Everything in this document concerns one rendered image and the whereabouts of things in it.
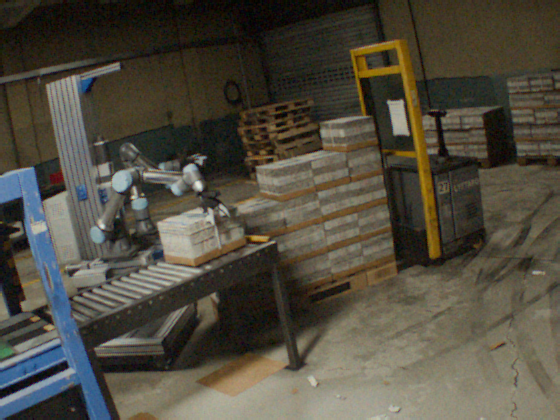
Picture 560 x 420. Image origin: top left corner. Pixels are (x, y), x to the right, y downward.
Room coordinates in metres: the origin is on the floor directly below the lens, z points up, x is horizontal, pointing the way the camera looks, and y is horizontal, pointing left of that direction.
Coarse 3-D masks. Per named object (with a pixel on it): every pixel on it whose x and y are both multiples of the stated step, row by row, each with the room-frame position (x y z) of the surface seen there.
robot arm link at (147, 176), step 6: (138, 168) 3.34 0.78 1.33; (144, 168) 3.35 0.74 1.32; (144, 174) 3.32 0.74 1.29; (150, 174) 3.31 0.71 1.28; (156, 174) 3.30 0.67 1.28; (162, 174) 3.28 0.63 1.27; (168, 174) 3.27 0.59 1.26; (174, 174) 3.26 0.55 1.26; (180, 174) 3.25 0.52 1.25; (144, 180) 3.32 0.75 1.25; (150, 180) 3.32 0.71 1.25; (156, 180) 3.30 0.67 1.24; (162, 180) 3.28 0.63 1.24; (168, 180) 3.26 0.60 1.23; (174, 180) 3.24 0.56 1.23
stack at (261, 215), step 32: (320, 192) 4.12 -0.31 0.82; (256, 224) 3.93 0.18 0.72; (288, 224) 4.01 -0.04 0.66; (320, 224) 4.10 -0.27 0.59; (352, 224) 4.20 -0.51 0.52; (288, 256) 4.00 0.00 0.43; (320, 256) 4.08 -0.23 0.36; (352, 256) 4.17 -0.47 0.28; (256, 288) 3.89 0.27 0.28; (288, 288) 3.98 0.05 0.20; (320, 288) 4.07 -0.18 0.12; (352, 288) 4.16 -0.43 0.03; (224, 320) 3.92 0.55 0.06
